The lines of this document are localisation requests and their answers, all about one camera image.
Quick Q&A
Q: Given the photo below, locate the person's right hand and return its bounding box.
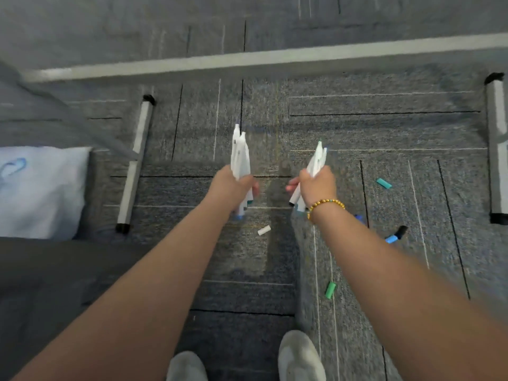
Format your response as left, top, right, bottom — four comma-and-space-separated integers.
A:
285, 166, 338, 214

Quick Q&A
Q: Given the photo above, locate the person's left hand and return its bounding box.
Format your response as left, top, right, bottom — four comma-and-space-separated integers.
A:
204, 165, 261, 219

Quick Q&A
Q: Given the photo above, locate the group of cool-coloured white markers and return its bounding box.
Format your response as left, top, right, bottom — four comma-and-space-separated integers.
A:
230, 124, 330, 221

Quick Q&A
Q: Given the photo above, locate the group of cool-coloured marker caps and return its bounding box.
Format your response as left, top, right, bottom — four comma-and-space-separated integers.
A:
257, 177, 409, 300

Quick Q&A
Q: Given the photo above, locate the person's right forearm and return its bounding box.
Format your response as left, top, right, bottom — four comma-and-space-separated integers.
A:
307, 202, 508, 381

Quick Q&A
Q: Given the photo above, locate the person's left forearm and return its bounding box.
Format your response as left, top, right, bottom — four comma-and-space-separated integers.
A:
12, 198, 235, 381

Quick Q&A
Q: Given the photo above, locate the person's grey sneaker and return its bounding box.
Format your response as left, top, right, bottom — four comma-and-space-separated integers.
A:
277, 330, 327, 381
166, 351, 208, 381

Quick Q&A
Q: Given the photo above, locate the mobile whiteboard with stand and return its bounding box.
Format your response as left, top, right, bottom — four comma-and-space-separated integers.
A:
23, 33, 508, 225

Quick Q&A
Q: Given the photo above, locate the white plastic bag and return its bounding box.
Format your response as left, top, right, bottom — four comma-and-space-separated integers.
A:
0, 146, 93, 241

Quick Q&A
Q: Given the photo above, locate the grey desk leg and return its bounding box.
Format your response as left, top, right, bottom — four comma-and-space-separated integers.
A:
0, 61, 140, 161

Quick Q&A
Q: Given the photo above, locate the gold bead bracelet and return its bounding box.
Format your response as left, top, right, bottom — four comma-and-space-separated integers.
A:
306, 198, 346, 221

